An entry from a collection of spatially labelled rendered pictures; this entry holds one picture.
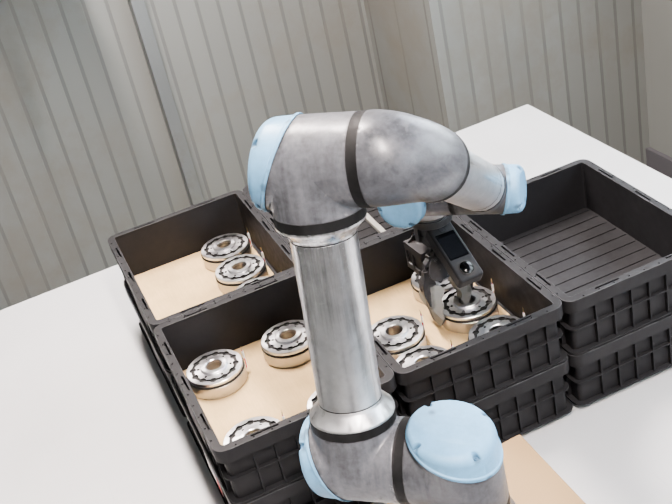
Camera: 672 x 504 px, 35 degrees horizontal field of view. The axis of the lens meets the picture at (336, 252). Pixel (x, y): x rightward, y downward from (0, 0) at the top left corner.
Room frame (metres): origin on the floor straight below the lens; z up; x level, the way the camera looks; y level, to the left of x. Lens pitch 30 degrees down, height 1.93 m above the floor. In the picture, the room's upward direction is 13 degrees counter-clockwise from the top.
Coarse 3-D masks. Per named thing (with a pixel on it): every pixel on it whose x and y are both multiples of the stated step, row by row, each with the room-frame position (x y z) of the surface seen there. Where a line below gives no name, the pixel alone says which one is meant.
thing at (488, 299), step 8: (472, 288) 1.60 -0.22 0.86; (480, 288) 1.59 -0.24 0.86; (448, 296) 1.60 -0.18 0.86; (480, 296) 1.57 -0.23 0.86; (488, 296) 1.57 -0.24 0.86; (448, 304) 1.57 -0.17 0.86; (480, 304) 1.54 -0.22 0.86; (488, 304) 1.54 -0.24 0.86; (448, 312) 1.54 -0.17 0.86; (456, 312) 1.54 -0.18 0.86; (464, 312) 1.53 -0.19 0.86; (472, 312) 1.53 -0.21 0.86; (480, 312) 1.52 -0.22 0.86; (488, 312) 1.52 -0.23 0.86; (456, 320) 1.52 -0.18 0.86; (464, 320) 1.52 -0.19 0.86
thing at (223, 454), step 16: (256, 288) 1.66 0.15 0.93; (224, 304) 1.63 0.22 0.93; (176, 320) 1.61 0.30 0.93; (160, 336) 1.58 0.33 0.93; (176, 368) 1.47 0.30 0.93; (384, 368) 1.34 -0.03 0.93; (384, 384) 1.30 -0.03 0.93; (192, 400) 1.37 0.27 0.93; (304, 416) 1.27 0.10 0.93; (208, 432) 1.28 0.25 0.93; (256, 432) 1.26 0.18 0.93; (272, 432) 1.25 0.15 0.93; (288, 432) 1.26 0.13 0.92; (224, 448) 1.24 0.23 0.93; (240, 448) 1.24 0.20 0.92; (256, 448) 1.24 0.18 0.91
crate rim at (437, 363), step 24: (456, 216) 1.75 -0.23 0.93; (384, 240) 1.72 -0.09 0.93; (480, 240) 1.64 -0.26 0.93; (504, 264) 1.55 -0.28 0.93; (552, 312) 1.38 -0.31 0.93; (480, 336) 1.36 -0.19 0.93; (504, 336) 1.36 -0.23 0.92; (384, 360) 1.36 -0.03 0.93; (432, 360) 1.33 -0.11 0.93; (456, 360) 1.34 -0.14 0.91; (408, 384) 1.31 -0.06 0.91
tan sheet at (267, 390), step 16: (240, 352) 1.62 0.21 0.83; (256, 352) 1.61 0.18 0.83; (256, 368) 1.56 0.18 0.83; (272, 368) 1.55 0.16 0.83; (288, 368) 1.54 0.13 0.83; (304, 368) 1.52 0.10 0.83; (256, 384) 1.51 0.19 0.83; (272, 384) 1.50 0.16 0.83; (288, 384) 1.49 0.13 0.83; (304, 384) 1.48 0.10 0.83; (208, 400) 1.50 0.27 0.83; (224, 400) 1.49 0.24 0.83; (240, 400) 1.48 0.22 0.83; (256, 400) 1.47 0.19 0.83; (272, 400) 1.46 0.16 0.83; (288, 400) 1.45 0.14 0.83; (304, 400) 1.44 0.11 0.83; (208, 416) 1.45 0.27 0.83; (224, 416) 1.44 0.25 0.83; (240, 416) 1.43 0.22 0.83; (256, 416) 1.42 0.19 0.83; (272, 416) 1.41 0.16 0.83; (288, 416) 1.40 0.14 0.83; (224, 432) 1.40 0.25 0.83
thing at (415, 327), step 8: (384, 320) 1.56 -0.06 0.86; (392, 320) 1.56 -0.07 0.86; (400, 320) 1.56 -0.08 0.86; (408, 320) 1.55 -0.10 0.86; (416, 320) 1.54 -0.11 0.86; (376, 328) 1.55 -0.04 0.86; (408, 328) 1.52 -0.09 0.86; (416, 328) 1.52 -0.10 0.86; (376, 336) 1.52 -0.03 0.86; (408, 336) 1.50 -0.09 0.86; (416, 336) 1.50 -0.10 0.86; (384, 344) 1.49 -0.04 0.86; (392, 344) 1.49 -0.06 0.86; (400, 344) 1.49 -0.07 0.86; (408, 344) 1.48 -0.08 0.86; (392, 352) 1.47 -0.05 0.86
